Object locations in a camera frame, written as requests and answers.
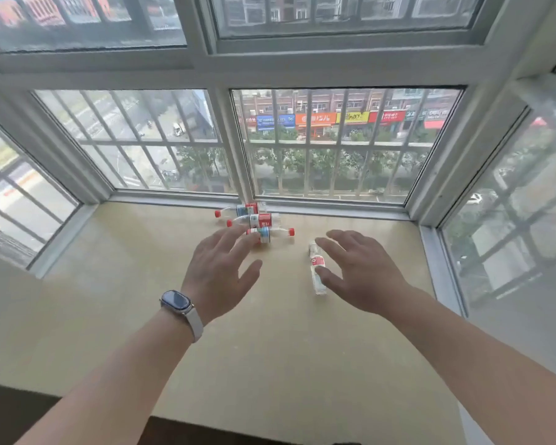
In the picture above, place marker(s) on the blue smartwatch with white band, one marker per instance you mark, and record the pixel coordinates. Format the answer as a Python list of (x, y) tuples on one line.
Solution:
[(178, 302)]

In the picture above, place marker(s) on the person's left hand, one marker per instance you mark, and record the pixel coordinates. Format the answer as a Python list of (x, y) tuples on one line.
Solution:
[(213, 278)]

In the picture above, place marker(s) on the person's left thumb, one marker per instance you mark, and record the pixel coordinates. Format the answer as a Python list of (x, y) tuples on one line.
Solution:
[(251, 275)]

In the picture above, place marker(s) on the row of green street trees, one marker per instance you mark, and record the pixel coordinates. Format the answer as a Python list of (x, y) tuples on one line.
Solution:
[(324, 164)]

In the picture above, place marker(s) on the person's left forearm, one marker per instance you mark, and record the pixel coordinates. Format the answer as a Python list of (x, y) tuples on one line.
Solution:
[(120, 380)]

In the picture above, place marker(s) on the metal window security bars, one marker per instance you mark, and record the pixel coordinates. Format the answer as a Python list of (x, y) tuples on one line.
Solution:
[(310, 148)]

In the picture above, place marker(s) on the person's right thumb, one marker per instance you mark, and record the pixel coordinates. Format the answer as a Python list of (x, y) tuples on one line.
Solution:
[(329, 277)]

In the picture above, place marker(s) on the person's right hand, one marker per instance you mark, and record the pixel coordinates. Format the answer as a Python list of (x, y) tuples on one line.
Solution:
[(370, 278)]

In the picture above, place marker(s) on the person's right forearm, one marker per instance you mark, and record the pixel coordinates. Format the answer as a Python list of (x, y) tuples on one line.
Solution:
[(468, 361)]

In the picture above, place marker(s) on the clear bottle with red cap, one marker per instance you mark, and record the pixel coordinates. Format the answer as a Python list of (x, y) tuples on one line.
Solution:
[(241, 209), (273, 233), (259, 220)]

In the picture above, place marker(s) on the white window frame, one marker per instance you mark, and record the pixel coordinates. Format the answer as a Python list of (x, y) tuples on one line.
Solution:
[(333, 67)]

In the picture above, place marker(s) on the person's right middle finger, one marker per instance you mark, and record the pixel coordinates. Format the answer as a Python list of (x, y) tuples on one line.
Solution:
[(340, 235)]

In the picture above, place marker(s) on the building with colourful shop signs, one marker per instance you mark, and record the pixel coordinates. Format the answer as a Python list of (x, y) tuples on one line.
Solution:
[(333, 113)]

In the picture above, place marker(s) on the clear bottle with red label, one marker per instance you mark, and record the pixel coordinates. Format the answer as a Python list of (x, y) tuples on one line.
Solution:
[(318, 278)]

